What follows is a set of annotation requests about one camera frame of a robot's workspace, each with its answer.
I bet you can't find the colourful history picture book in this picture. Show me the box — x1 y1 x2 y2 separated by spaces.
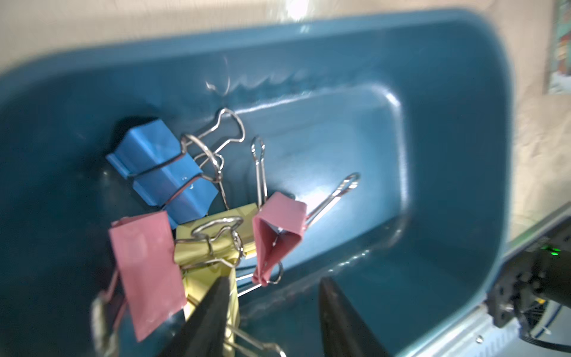
547 0 570 95

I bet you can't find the teal plastic storage box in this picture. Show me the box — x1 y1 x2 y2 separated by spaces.
1 9 512 356

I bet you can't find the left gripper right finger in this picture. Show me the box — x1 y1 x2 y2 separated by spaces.
318 278 390 357

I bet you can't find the yellow binder clip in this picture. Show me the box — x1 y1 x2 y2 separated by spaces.
183 266 286 356
174 203 258 269

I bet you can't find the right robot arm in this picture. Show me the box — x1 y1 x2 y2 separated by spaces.
486 218 570 327

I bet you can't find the blue binder clip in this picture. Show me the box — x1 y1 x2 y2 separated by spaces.
106 108 246 229

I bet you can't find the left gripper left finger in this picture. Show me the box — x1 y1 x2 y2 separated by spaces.
159 277 230 356

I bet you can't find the pink binder clip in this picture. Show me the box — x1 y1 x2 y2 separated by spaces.
90 211 186 356
251 135 361 287

